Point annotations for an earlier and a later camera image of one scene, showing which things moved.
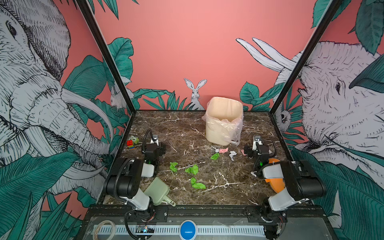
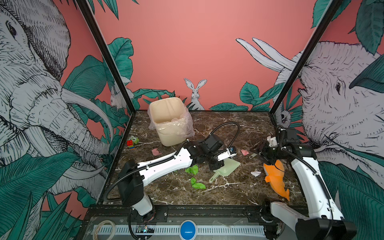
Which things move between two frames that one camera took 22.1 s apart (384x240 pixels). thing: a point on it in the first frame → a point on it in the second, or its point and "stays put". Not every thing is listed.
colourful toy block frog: x=131 y=143 stays put
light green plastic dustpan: x=157 y=190 → x=229 y=166
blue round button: x=188 y=230 stays put
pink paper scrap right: x=243 y=152 stays put
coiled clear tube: x=96 y=230 stays put
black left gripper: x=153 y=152 → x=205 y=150
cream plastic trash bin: x=224 y=120 → x=170 y=117
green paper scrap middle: x=193 y=170 stays put
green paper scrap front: x=196 y=185 stays put
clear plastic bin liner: x=223 y=132 → x=182 y=125
